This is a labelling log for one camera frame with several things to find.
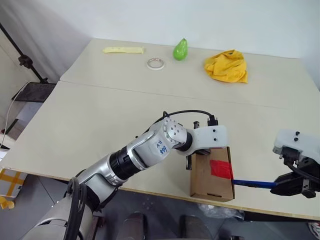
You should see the crumpled yellow cloth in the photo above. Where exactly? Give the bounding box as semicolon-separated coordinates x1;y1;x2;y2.
203;49;250;85

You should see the thin white cable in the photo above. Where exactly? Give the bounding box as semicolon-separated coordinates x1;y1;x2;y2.
0;80;31;151

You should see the pale yellow foam strip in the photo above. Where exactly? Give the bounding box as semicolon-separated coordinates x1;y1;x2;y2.
101;45;146;55

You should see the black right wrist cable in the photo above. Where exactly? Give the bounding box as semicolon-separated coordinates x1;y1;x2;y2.
280;146;320;191

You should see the white block with amber tape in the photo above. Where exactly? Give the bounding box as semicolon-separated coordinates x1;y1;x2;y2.
0;168;29;199

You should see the red tape strip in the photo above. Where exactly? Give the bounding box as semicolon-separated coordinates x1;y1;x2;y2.
209;159;235;181

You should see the white tape roll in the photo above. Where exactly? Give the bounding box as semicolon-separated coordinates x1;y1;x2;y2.
146;57;166;71

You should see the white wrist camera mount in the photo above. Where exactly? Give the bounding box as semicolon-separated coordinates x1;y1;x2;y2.
186;124;229;158
271;128;320;164

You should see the green pear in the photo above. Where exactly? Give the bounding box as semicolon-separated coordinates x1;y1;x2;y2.
172;37;189;62

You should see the brown cardboard box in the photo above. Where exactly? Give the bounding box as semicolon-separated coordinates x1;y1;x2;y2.
189;146;236;204

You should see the yellow tape scrap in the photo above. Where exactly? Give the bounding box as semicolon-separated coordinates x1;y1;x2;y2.
0;195;16;211

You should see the black flat shelf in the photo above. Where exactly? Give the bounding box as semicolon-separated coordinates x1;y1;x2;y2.
11;82;57;104

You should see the clear plastic bag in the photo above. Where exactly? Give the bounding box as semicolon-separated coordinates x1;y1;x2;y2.
196;201;245;220

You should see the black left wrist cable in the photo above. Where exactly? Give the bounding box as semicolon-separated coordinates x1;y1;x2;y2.
161;109;219;127

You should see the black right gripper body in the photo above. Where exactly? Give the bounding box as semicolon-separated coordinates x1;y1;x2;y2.
298;157;320;200

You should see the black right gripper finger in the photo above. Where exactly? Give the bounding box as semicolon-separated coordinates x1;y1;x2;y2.
273;171;302;186
269;184;305;198

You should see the thick black cable bundle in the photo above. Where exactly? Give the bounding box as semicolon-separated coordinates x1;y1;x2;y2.
63;176;89;240

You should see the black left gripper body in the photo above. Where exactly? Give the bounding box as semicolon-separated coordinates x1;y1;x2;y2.
196;146;223;156

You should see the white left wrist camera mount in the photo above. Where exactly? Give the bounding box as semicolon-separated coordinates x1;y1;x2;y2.
186;124;229;158

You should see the black stand pole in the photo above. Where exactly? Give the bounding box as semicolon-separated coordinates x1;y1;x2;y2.
0;22;50;85

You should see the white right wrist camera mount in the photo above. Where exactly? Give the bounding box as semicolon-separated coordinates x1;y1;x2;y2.
271;128;320;164

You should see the blue pen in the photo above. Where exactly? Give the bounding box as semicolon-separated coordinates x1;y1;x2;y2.
230;178;278;190

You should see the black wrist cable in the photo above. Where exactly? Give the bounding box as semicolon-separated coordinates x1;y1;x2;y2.
161;109;219;127
280;146;320;191

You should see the red and white object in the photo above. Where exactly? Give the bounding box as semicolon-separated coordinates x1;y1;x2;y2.
307;221;320;240

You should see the dark rounded shape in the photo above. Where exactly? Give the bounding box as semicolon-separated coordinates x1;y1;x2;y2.
122;211;151;240

